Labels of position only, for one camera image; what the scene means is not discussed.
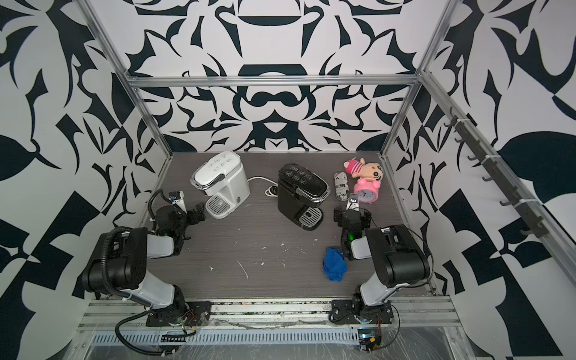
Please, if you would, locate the blue cloth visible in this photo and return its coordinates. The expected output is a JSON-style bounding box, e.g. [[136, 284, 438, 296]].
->
[[322, 247, 347, 282]]

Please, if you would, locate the black coffee machine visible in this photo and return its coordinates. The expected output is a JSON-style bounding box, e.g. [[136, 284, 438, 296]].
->
[[277, 163, 331, 231]]

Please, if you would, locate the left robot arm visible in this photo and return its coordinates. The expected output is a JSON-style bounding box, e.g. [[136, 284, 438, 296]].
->
[[80, 202, 206, 326]]

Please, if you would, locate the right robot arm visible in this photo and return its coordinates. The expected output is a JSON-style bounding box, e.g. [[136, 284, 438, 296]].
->
[[334, 206, 433, 323]]

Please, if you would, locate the white coffee machine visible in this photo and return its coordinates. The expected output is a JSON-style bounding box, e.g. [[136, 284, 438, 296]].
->
[[190, 151, 251, 219]]

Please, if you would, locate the pink alarm clock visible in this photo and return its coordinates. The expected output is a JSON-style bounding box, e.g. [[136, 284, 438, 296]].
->
[[353, 178, 381, 204]]

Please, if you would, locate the small grey toy robot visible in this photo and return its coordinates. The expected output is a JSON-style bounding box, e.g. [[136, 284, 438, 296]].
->
[[334, 172, 350, 202]]

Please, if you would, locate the pink plush doll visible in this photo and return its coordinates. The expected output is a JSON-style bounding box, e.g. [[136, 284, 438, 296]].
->
[[343, 158, 383, 182]]

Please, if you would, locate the small circuit board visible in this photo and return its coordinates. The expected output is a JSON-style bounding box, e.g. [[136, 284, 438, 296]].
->
[[358, 328, 382, 353]]

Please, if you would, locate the black hook rack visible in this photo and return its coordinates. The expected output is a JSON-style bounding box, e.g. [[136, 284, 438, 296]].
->
[[445, 108, 550, 239]]

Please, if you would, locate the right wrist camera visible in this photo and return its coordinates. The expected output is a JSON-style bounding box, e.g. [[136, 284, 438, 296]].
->
[[346, 194, 359, 212]]

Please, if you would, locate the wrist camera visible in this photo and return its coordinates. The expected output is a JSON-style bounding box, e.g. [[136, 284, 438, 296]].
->
[[346, 194, 359, 212], [168, 190, 187, 212]]

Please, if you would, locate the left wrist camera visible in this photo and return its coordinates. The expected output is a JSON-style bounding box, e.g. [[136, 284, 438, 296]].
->
[[168, 190, 187, 212]]

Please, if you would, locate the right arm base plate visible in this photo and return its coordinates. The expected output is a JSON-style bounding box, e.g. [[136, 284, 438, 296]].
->
[[328, 298, 395, 325]]

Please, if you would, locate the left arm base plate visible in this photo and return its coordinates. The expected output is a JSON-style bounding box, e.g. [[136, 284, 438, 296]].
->
[[145, 301, 213, 327]]

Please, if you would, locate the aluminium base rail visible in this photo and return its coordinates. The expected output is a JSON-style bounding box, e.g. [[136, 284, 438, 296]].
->
[[78, 296, 461, 330]]

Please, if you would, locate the aluminium cage frame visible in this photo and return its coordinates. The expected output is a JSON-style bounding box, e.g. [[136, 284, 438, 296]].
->
[[76, 1, 575, 282]]

